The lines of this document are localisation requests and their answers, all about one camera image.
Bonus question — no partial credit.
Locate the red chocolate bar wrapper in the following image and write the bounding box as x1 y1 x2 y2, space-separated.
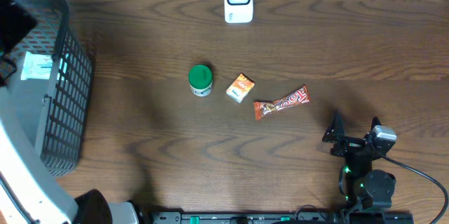
253 85 310 120

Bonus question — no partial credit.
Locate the small orange box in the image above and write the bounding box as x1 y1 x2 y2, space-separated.
226 74 255 103

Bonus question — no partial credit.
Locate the green lid white jar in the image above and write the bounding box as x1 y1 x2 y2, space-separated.
188 65 213 97

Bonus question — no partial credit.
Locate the green wet wipes packet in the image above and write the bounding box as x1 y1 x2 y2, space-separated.
20 51 53 81

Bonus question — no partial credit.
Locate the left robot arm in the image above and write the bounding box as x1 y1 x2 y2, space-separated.
1 0 146 223

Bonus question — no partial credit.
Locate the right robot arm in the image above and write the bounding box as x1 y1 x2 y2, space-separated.
322 112 397 223

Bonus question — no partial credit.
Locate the grey plastic mesh basket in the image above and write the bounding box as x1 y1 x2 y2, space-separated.
1 0 93 177

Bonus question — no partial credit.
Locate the right black cable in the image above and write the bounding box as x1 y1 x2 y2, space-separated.
371 145 449 224

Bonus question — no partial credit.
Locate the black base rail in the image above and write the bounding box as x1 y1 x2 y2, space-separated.
149 211 414 224

